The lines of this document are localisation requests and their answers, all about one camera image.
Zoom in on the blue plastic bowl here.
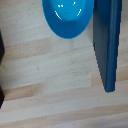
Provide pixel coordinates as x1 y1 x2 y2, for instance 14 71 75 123
41 0 96 40

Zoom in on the dark blue flat board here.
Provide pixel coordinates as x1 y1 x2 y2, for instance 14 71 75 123
92 0 123 94

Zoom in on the black fabric storage box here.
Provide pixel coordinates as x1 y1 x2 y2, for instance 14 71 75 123
0 29 6 108

